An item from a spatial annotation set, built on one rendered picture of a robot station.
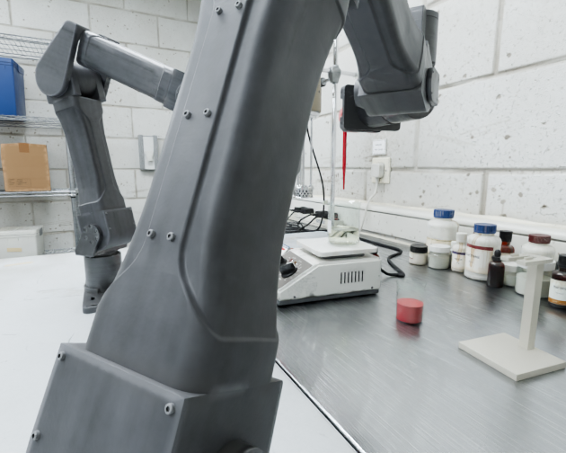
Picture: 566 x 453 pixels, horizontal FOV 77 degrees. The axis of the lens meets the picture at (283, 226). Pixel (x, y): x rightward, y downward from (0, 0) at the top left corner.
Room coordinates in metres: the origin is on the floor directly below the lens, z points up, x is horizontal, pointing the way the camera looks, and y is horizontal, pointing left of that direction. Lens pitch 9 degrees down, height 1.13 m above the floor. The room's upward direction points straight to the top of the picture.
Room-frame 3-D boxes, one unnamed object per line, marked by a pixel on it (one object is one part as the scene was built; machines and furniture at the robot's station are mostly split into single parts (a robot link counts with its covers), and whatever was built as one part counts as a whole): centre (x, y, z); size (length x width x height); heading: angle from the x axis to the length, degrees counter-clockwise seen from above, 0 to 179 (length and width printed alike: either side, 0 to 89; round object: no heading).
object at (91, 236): (0.64, 0.32, 1.00); 0.09 x 0.06 x 0.06; 162
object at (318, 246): (0.67, -0.10, 0.98); 0.12 x 0.12 x 0.01; 19
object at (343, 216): (0.66, -0.12, 1.03); 0.07 x 0.06 x 0.08; 146
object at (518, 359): (0.41, -0.28, 0.96); 0.08 x 0.08 x 0.13; 20
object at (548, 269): (0.63, -0.46, 0.93); 0.06 x 0.06 x 0.07
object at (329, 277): (0.66, -0.08, 0.94); 0.22 x 0.13 x 0.08; 109
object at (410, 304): (0.52, -0.19, 0.93); 0.04 x 0.04 x 0.06
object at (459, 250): (0.78, -0.40, 0.94); 0.03 x 0.03 x 0.09
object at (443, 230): (0.87, -0.39, 0.96); 0.07 x 0.07 x 0.13
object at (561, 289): (0.57, -0.47, 0.94); 0.04 x 0.04 x 0.09
